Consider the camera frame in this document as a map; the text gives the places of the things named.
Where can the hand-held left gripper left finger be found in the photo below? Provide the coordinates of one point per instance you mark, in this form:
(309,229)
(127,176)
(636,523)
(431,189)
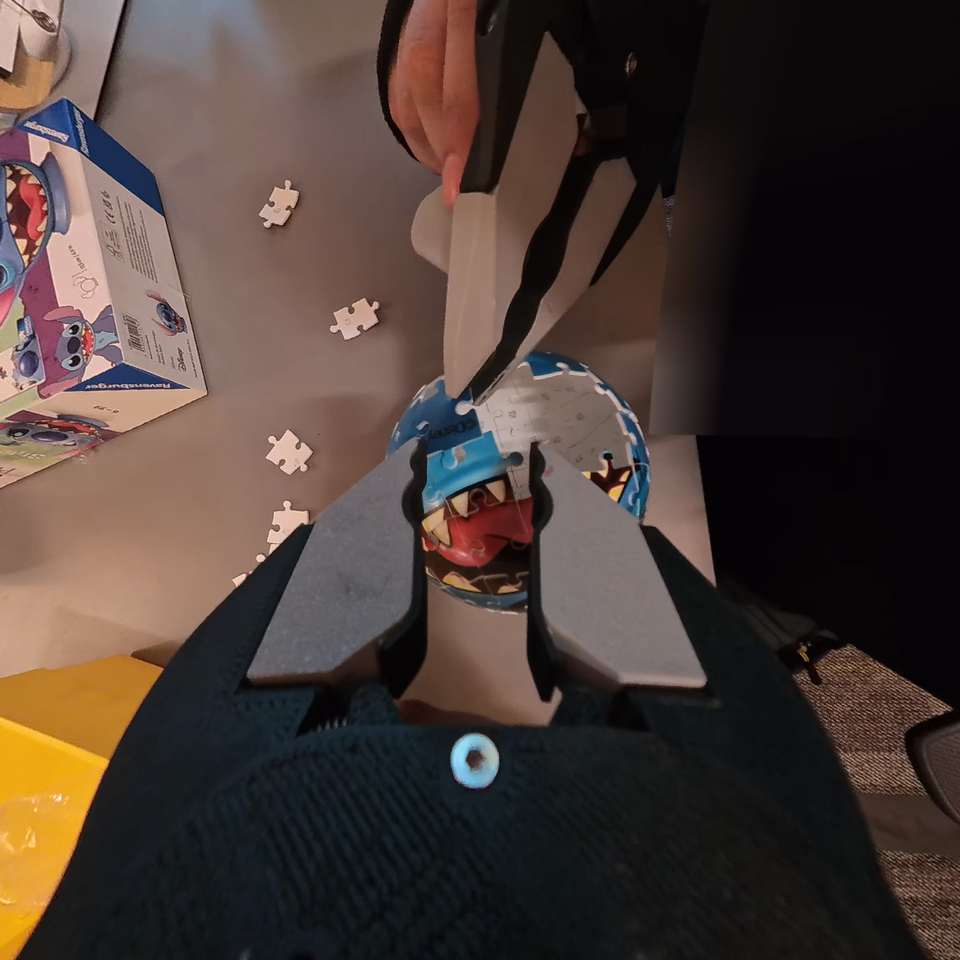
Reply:
(337,592)

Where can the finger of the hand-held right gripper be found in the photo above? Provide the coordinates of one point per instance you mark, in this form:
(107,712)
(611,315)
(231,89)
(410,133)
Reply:
(577,262)
(480,285)

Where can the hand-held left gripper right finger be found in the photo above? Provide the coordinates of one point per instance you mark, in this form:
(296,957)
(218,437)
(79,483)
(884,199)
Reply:
(607,592)

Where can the blue puzzle ball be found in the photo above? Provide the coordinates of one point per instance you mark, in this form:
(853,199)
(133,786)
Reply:
(480,525)

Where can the white puzzle piece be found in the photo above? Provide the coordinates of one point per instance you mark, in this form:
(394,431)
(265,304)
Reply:
(247,576)
(355,319)
(279,204)
(289,521)
(289,451)

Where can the cartoon print puzzle box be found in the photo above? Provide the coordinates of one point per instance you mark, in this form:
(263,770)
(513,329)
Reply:
(97,300)

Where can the person's right hand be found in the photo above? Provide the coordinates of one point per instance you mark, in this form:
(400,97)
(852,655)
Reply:
(435,82)

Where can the yellow plastic bin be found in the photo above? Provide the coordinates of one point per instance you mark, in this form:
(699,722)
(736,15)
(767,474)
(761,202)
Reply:
(52,712)

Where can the grey chair seat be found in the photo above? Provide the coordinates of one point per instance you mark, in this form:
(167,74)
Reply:
(937,765)

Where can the clear plastic bag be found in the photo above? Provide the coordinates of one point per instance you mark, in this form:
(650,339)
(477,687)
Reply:
(34,847)

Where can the printed instruction sheet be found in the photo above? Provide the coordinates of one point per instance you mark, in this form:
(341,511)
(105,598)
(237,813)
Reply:
(22,30)

